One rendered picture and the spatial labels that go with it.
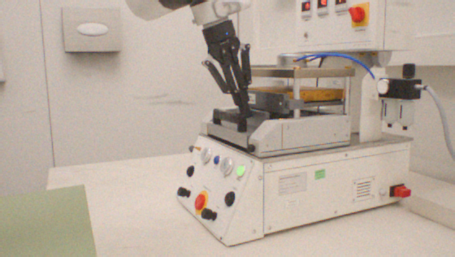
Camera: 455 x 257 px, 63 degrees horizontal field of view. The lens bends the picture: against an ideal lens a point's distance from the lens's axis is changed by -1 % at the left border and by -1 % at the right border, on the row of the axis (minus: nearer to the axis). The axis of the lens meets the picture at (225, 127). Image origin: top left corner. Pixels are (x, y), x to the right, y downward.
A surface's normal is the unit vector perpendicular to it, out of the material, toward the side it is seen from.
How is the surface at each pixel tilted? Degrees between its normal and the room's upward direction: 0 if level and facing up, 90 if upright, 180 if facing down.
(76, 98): 90
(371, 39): 90
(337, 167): 90
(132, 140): 90
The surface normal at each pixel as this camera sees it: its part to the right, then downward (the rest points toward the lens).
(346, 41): -0.90, 0.08
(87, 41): 0.39, 0.15
